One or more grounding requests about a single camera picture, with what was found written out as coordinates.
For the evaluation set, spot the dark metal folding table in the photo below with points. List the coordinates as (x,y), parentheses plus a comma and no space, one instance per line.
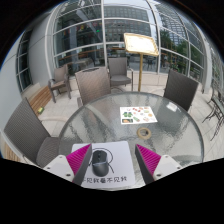
(216,108)

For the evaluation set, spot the black computer mouse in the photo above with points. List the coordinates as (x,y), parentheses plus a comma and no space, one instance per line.
(100,163)

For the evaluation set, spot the gold menu display stand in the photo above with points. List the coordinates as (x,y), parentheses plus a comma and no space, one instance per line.
(140,43)

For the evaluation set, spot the tan tape roll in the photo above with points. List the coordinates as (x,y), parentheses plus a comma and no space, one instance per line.
(140,133)

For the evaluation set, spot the colourful picture menu sheet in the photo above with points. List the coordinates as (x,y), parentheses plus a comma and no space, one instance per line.
(138,115)

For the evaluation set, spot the grey wicker chair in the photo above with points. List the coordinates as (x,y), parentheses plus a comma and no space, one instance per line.
(93,85)
(23,130)
(180,87)
(118,68)
(60,76)

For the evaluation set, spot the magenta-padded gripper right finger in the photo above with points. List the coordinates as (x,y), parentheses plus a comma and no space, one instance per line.
(150,161)

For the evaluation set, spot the white printed mouse pad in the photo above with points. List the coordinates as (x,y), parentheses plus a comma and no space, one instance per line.
(121,160)

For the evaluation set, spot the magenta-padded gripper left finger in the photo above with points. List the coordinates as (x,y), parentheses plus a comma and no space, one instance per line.
(76,161)

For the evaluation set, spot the wooden slatted bench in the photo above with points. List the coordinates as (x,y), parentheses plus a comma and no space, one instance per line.
(40,98)
(9,153)

